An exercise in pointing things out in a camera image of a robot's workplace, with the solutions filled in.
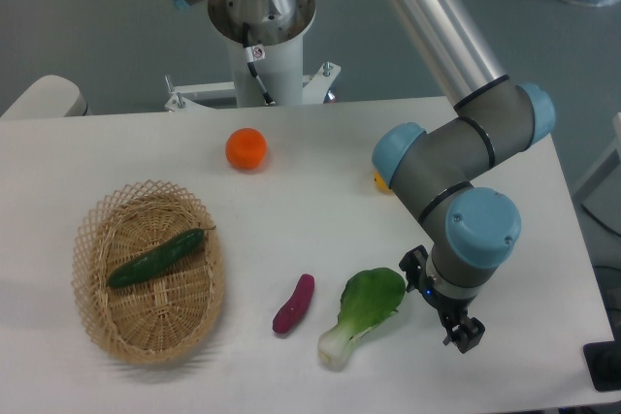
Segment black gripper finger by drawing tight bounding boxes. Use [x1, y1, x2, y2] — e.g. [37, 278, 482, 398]
[457, 317, 485, 354]
[442, 321, 460, 345]

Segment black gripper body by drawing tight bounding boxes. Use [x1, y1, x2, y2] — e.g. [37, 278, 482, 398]
[399, 245, 478, 325]

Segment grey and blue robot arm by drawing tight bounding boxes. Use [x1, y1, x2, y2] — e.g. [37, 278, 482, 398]
[172, 0, 556, 352]

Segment green cucumber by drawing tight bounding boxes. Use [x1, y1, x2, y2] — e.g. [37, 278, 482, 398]
[106, 226, 216, 289]

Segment woven wicker basket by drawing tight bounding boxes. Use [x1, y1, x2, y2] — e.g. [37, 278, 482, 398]
[72, 180, 225, 365]

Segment green bok choy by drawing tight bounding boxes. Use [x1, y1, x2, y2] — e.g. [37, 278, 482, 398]
[317, 268, 406, 370]

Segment yellow fruit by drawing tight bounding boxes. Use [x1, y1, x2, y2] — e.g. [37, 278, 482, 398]
[374, 171, 392, 194]

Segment black device at table edge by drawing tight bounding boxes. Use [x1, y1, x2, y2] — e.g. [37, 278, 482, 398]
[583, 341, 620, 392]

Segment purple sweet potato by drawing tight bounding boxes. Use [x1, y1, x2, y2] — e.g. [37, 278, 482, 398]
[272, 273, 315, 334]

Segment orange fruit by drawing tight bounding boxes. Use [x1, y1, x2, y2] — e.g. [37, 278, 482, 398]
[225, 128, 268, 171]

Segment white chair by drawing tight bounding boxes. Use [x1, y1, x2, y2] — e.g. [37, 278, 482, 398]
[1, 75, 92, 121]

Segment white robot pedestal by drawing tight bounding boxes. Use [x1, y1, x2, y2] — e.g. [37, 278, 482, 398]
[165, 0, 341, 111]

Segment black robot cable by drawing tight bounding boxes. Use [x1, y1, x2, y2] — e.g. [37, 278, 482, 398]
[241, 21, 281, 107]

